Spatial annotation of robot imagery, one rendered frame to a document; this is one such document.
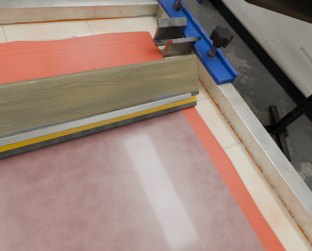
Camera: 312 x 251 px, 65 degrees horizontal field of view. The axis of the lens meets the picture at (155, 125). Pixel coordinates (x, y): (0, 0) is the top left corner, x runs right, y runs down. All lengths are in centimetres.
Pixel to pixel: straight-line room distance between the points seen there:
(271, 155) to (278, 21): 212
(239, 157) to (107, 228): 27
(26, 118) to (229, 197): 34
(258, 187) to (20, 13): 55
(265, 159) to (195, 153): 13
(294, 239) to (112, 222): 30
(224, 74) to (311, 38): 189
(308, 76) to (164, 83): 205
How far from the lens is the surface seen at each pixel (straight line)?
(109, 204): 37
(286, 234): 49
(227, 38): 52
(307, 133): 236
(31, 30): 58
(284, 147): 204
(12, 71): 50
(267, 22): 261
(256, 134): 49
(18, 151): 40
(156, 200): 39
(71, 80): 38
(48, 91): 37
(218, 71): 53
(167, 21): 55
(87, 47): 55
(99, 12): 61
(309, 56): 241
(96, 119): 38
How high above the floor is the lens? 131
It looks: 54 degrees down
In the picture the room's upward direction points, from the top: 27 degrees clockwise
